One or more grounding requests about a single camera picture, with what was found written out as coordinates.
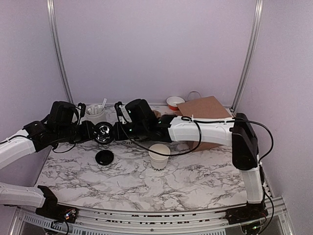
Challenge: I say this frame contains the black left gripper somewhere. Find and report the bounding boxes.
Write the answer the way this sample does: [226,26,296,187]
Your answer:
[56,120,101,144]

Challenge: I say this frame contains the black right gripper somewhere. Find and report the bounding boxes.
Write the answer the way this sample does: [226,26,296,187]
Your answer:
[109,122,147,141]

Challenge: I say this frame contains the single white paper cup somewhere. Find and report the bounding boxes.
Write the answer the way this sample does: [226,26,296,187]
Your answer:
[149,143,171,171]

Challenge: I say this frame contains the left rear aluminium post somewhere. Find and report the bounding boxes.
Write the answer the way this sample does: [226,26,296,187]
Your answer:
[46,0,74,104]

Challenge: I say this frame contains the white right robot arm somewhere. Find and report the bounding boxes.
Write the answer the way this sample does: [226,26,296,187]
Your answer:
[113,99,264,219]

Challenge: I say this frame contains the brown paper takeout bag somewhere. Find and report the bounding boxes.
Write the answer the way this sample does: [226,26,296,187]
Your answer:
[176,95,232,153]

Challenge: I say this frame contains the aluminium post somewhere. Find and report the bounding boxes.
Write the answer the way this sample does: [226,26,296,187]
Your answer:
[46,0,74,104]
[230,0,264,113]

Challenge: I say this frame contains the orange white bowl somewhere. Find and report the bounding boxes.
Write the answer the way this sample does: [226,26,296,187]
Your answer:
[166,96,185,111]

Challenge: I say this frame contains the brown cardboard cup carrier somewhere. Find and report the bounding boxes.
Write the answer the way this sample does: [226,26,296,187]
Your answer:
[153,110,161,118]

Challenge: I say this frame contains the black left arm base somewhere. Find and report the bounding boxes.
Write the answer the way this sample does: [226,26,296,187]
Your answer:
[35,186,78,223]

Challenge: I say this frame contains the white paper cups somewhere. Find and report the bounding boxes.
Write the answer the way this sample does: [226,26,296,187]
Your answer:
[123,140,138,145]

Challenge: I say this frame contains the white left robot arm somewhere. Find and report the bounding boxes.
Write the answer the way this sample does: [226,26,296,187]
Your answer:
[0,101,95,218]

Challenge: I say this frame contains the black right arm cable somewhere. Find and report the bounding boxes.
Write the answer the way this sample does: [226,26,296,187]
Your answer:
[117,115,275,231]

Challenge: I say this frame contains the front aluminium frame rail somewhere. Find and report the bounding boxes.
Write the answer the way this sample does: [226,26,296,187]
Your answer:
[10,197,294,235]

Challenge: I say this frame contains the black plastic cup lid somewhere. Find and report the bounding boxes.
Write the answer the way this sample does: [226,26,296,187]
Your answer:
[95,150,114,166]

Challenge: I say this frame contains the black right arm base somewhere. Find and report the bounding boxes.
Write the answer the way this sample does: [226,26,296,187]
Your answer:
[225,202,268,225]

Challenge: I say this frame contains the right rear aluminium post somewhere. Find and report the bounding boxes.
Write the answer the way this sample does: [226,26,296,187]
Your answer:
[230,0,264,113]

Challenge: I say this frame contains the white ribbed stirrer canister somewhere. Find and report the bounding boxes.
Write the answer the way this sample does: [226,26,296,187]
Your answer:
[85,104,106,125]

